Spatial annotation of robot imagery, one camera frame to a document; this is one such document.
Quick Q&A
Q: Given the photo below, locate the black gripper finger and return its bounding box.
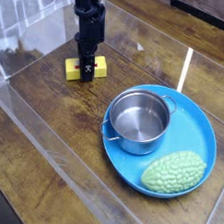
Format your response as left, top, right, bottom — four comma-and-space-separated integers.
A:
79, 55, 95, 81

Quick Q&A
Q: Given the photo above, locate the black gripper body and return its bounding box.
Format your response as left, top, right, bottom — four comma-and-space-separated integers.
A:
74, 4, 105, 56

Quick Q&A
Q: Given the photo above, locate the yellow brick with label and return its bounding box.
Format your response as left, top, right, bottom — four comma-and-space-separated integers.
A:
65, 56, 107, 81

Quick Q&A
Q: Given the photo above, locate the small steel pot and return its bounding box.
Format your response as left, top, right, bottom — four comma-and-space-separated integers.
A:
100, 88, 177, 156

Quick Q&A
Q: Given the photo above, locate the green bitter gourd toy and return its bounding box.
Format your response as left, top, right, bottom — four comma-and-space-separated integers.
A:
140, 151, 206, 194

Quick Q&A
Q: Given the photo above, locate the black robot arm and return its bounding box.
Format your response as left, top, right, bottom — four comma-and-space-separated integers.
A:
74, 0, 105, 81

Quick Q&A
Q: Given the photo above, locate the blue round tray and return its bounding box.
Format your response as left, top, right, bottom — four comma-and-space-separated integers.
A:
102, 84, 217, 198

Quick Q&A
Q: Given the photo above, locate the dark baseboard strip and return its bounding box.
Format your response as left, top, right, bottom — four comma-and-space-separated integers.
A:
171, 0, 224, 31

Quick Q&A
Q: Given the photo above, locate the clear acrylic enclosure wall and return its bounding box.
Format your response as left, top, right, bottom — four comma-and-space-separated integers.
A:
0, 0, 224, 224

